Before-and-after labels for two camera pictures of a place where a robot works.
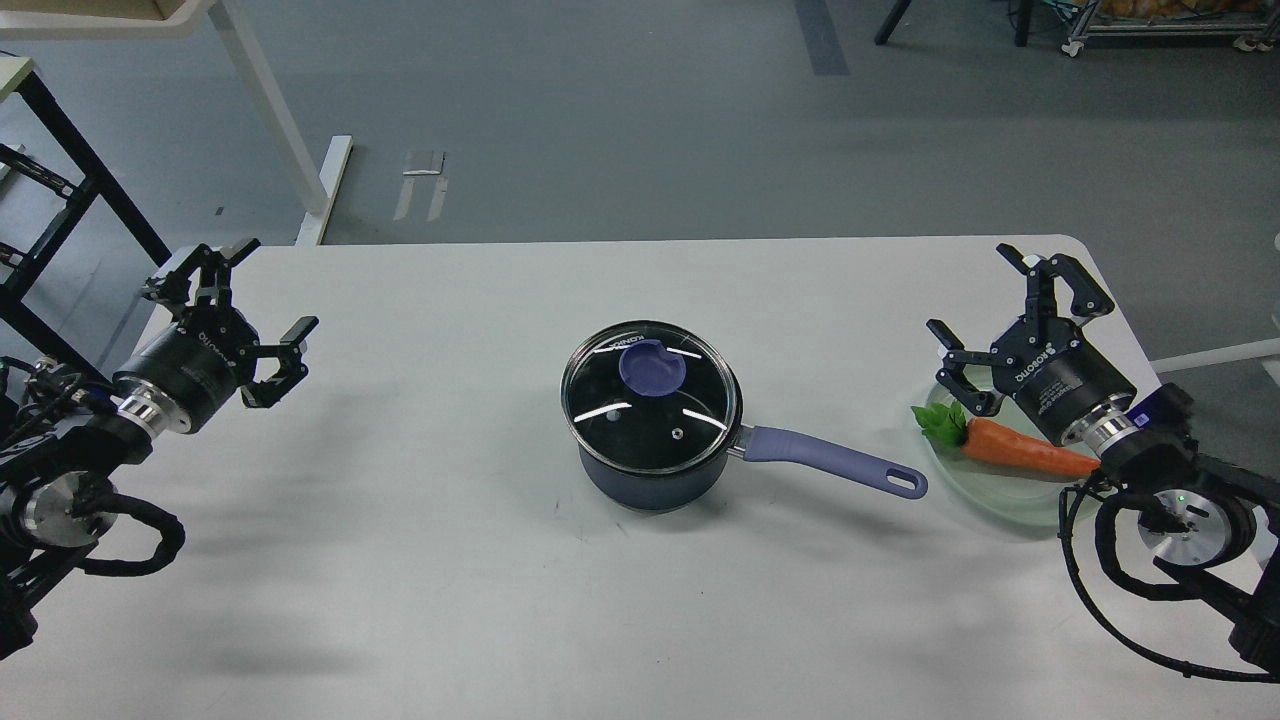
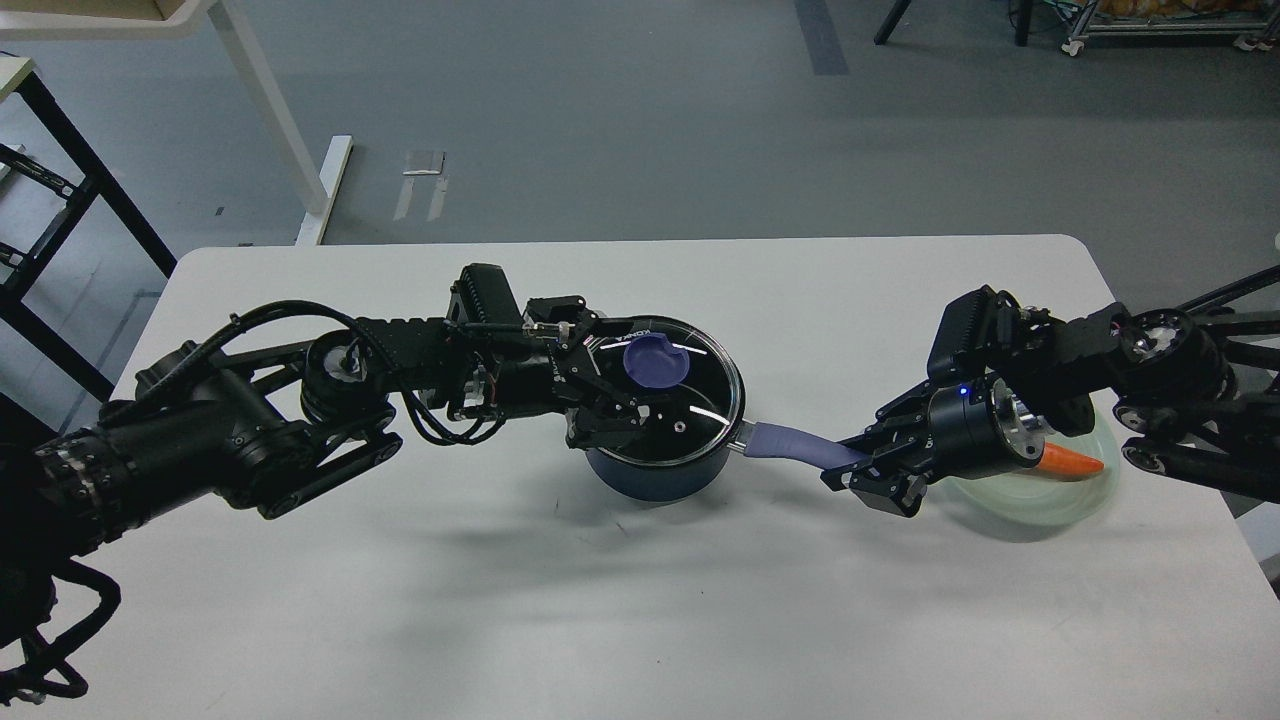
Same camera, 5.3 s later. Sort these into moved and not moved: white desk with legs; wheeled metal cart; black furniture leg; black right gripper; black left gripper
Moved: black right gripper; black left gripper
Not moved: black furniture leg; white desk with legs; wheeled metal cart
